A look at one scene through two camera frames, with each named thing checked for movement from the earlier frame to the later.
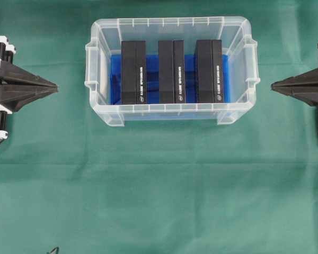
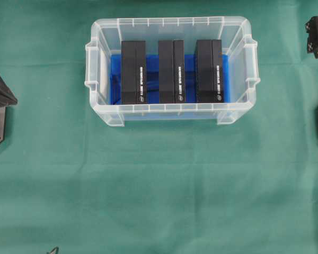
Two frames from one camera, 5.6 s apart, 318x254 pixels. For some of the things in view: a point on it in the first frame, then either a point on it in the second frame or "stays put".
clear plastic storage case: (146, 70) stays put
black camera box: (210, 74) stays put
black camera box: (171, 71) stays put
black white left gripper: (10, 88) → (0, 96)
